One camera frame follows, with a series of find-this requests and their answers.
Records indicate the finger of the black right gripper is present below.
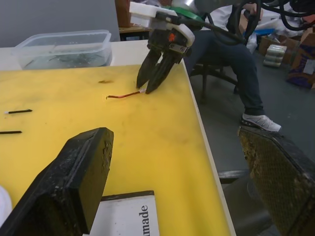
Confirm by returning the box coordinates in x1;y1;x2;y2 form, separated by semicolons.
136;48;163;89
145;53;183;95

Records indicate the thin red candle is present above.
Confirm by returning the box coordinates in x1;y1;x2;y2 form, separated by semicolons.
105;89;146;100

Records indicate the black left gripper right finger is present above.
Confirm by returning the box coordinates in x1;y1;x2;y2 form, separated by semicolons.
237;125;315;236

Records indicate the clear plastic container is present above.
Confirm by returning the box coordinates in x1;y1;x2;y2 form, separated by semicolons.
11;29;113;71

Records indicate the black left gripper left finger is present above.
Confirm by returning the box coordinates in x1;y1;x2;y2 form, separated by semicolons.
0;127;115;236

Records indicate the wooden desk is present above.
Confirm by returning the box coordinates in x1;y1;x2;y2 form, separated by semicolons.
119;25;154;42

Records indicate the seated person in dark trousers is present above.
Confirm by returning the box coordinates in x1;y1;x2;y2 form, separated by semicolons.
183;0;283;133

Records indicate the open brown cardboard box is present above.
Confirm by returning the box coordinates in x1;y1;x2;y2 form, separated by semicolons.
257;35;301;57

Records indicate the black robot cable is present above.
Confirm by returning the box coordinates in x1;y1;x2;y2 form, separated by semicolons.
155;12;249;46
255;0;315;31

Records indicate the yellow table mat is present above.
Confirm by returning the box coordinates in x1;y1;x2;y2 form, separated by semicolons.
0;64;233;236

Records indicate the black match with white head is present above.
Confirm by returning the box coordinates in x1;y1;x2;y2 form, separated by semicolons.
4;109;33;115

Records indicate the cardboard box with purple print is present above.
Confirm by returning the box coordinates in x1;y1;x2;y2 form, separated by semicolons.
286;27;315;89

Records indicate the pack of tape rolls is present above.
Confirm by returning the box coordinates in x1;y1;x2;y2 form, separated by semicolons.
263;44;287;68

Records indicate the white matchbox with black print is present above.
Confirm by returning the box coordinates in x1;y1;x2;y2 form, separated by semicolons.
89;190;159;236

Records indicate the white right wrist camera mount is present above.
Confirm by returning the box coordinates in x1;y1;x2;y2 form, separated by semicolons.
129;1;196;47

